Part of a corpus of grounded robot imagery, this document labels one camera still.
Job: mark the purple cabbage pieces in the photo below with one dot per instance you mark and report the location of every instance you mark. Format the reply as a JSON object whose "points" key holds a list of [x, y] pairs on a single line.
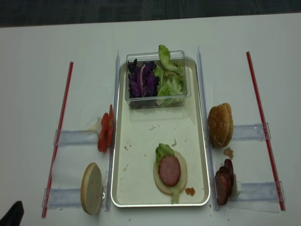
{"points": [[142, 79]]}

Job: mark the lettuce leaf on bun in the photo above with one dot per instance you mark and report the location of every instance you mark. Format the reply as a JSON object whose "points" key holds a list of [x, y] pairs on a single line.
{"points": [[161, 151]]}

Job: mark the rear tomato slice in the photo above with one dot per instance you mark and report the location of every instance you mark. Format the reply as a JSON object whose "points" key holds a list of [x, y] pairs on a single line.
{"points": [[110, 126]]}

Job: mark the tomato slice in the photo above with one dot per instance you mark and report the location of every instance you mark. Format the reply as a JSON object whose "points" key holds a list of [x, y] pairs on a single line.
{"points": [[104, 139], [110, 126]]}

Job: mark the green lettuce in box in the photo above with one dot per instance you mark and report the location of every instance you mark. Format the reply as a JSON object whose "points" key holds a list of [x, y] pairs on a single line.
{"points": [[171, 79]]}

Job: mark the front tomato slice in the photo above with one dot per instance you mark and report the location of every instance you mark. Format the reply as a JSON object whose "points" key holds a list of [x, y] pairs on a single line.
{"points": [[104, 139]]}

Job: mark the pink meat patty on bun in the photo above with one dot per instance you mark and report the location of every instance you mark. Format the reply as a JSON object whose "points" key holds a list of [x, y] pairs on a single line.
{"points": [[169, 170]]}

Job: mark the clear plastic salad box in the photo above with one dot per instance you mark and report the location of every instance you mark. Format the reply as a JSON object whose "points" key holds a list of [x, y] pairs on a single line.
{"points": [[150, 102]]}

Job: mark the white metal tray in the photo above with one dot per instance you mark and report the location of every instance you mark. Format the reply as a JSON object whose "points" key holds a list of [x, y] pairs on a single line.
{"points": [[138, 134]]}

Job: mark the front sesame bun top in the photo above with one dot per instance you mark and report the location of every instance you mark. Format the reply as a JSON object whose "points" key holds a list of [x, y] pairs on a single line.
{"points": [[218, 124]]}

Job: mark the sesame bun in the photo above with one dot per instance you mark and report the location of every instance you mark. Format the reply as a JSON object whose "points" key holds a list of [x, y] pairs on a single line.
{"points": [[230, 133], [218, 124]]}

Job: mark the bottom bun on tray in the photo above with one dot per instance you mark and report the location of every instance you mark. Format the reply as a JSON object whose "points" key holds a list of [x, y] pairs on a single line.
{"points": [[174, 191]]}

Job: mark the rear sesame bun top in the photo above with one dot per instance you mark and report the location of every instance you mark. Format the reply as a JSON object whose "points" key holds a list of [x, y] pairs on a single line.
{"points": [[230, 133]]}

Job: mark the left upper clear pusher track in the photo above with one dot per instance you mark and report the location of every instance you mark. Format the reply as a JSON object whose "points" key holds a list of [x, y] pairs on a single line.
{"points": [[75, 137]]}

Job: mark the clear pusher track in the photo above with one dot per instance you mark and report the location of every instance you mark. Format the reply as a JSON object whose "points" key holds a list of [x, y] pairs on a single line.
{"points": [[61, 198], [258, 131], [75, 137], [263, 191]]}

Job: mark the brown crumb on table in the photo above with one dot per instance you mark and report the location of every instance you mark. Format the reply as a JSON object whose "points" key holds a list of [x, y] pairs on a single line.
{"points": [[228, 152]]}

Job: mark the brown crumb on tray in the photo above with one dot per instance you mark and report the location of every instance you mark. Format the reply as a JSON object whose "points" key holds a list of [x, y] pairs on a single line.
{"points": [[190, 191]]}

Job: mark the rear dark sausage slice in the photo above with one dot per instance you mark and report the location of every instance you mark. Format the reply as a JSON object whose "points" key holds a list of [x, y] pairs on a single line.
{"points": [[228, 165]]}

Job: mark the dark sausage slice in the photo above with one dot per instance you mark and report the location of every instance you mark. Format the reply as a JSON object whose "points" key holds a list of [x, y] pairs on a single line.
{"points": [[223, 187], [228, 165]]}

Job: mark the upright white bun half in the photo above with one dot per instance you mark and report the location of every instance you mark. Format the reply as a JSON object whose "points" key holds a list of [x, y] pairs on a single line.
{"points": [[91, 189]]}

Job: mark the front dark sausage slice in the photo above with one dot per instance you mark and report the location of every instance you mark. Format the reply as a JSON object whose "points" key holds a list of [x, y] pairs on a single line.
{"points": [[223, 187]]}

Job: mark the right upper clear pusher track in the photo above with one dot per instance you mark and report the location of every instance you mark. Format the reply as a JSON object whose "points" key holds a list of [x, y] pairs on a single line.
{"points": [[258, 131]]}

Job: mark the left lower clear pusher track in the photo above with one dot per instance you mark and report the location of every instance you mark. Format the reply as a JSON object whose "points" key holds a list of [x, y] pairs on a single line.
{"points": [[61, 198]]}

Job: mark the right lower clear pusher track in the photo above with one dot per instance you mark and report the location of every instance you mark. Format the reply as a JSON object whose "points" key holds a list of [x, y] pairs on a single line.
{"points": [[263, 191]]}

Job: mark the black object at corner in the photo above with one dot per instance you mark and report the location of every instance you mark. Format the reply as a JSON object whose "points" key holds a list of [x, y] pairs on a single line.
{"points": [[14, 215]]}

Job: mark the left clear long rail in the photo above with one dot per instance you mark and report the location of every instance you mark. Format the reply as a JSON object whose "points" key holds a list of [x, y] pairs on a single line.
{"points": [[112, 146]]}

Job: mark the clear long rail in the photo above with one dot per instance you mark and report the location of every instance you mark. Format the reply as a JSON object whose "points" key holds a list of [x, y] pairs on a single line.
{"points": [[208, 145], [112, 146]]}

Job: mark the right clear long rail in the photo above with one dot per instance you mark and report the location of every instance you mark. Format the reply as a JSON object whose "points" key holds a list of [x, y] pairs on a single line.
{"points": [[208, 145]]}

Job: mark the left red rail strip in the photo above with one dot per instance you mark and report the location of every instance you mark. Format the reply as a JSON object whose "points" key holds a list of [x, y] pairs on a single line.
{"points": [[56, 139]]}

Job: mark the red rail strip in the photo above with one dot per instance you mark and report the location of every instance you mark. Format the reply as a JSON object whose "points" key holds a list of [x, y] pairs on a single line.
{"points": [[56, 139], [268, 143]]}

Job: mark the right red rail strip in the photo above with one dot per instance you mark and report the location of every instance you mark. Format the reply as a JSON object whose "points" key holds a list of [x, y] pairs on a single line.
{"points": [[268, 143]]}

